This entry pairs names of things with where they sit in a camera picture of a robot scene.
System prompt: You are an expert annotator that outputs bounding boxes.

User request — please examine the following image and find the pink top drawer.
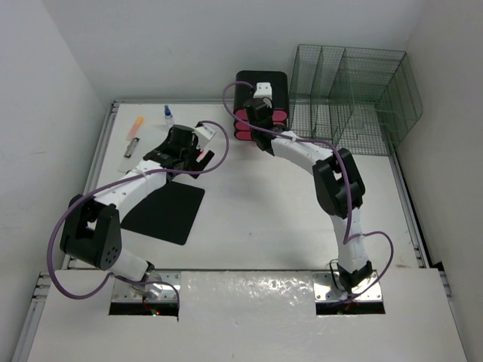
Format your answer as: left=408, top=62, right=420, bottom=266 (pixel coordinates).
left=235, top=109, right=288, bottom=124

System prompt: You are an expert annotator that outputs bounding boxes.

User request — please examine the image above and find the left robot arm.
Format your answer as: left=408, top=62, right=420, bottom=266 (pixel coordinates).
left=55, top=121, right=216, bottom=291

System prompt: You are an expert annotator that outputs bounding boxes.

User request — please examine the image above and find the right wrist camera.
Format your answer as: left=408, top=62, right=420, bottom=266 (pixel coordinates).
left=253, top=82, right=272, bottom=100

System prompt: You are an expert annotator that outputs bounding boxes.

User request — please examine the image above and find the transparent clipboard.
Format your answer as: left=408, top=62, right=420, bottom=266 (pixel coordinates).
left=117, top=124, right=168, bottom=173

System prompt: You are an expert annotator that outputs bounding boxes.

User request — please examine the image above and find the orange highlighter on clipboard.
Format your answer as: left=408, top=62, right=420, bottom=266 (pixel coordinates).
left=126, top=116, right=144, bottom=141

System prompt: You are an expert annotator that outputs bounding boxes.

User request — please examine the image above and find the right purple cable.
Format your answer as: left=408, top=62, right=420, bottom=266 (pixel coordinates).
left=221, top=81, right=395, bottom=302

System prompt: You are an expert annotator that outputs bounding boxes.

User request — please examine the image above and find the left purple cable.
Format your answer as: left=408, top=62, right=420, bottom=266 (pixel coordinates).
left=46, top=120, right=230, bottom=307

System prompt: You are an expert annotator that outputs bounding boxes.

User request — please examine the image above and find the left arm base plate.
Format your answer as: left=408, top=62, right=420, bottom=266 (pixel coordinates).
left=111, top=270, right=181, bottom=303

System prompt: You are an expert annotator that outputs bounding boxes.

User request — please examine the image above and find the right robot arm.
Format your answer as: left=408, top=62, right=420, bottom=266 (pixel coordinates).
left=244, top=98, right=373, bottom=299

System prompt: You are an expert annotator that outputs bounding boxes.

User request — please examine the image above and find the purple cable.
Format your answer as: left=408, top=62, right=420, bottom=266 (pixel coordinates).
left=221, top=81, right=395, bottom=302
left=46, top=120, right=230, bottom=307

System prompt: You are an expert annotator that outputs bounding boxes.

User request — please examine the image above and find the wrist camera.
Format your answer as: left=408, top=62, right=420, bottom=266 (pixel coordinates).
left=193, top=122, right=216, bottom=151
left=253, top=82, right=272, bottom=100

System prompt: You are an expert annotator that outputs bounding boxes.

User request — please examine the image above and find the black mouse pad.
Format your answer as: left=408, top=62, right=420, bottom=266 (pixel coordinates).
left=121, top=181, right=205, bottom=246

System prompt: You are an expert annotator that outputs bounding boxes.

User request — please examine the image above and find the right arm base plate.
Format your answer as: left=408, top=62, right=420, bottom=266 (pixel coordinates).
left=312, top=270, right=384, bottom=302

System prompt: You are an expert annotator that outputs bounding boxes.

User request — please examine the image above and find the small spray bottle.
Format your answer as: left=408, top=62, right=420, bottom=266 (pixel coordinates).
left=164, top=105, right=175, bottom=130

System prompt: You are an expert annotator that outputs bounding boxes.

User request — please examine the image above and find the pink bottom drawer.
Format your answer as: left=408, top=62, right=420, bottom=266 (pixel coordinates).
left=234, top=130, right=252, bottom=141

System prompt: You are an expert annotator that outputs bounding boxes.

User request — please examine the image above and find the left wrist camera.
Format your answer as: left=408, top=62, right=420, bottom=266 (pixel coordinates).
left=193, top=122, right=216, bottom=151

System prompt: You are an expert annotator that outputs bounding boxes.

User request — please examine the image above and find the black drawer cabinet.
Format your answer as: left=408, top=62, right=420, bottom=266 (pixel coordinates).
left=233, top=70, right=289, bottom=126

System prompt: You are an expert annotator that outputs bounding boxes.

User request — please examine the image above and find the green wire mesh organizer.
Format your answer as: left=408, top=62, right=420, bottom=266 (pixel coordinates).
left=289, top=44, right=423, bottom=156

